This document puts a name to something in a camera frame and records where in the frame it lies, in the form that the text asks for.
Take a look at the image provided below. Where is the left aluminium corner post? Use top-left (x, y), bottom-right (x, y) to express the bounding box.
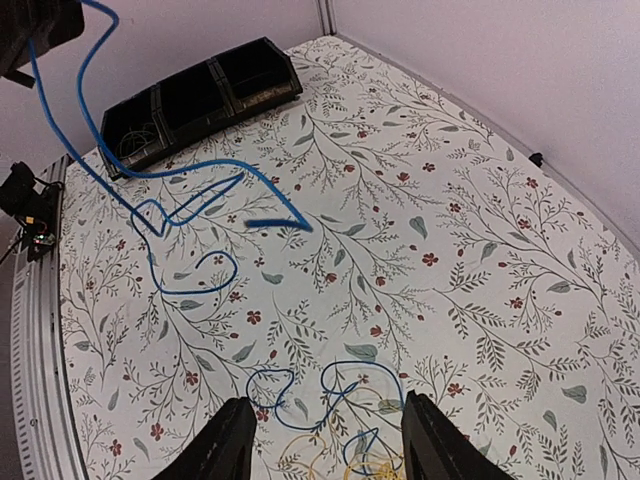
top-left (316, 0), bottom-right (337, 36)

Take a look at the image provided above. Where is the thin black cable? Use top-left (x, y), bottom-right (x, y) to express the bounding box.
top-left (114, 122), bottom-right (159, 159)

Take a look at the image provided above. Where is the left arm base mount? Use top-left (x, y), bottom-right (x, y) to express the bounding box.
top-left (1, 162), bottom-right (64, 262)

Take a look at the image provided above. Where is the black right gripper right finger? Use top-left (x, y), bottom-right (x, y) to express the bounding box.
top-left (401, 392), bottom-right (511, 480)

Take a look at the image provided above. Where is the small black wall knob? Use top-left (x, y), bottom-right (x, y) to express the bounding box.
top-left (529, 152), bottom-right (544, 168)

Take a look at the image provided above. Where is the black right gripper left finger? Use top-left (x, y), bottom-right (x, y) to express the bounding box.
top-left (153, 397), bottom-right (257, 480)

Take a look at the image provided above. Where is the aluminium front rail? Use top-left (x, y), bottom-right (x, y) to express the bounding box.
top-left (9, 154), bottom-right (86, 480)

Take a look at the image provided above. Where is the black three-compartment bin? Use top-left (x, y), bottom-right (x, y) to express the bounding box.
top-left (100, 37), bottom-right (303, 171)

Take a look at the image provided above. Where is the floral patterned table mat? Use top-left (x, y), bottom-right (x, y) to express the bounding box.
top-left (60, 37), bottom-right (639, 479)

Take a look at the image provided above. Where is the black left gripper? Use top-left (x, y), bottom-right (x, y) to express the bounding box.
top-left (1, 0), bottom-right (85, 88)

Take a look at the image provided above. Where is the yellow cable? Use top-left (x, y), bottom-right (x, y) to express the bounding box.
top-left (277, 382), bottom-right (406, 480)

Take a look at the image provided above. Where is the blue cable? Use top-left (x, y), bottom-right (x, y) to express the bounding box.
top-left (27, 0), bottom-right (406, 466)

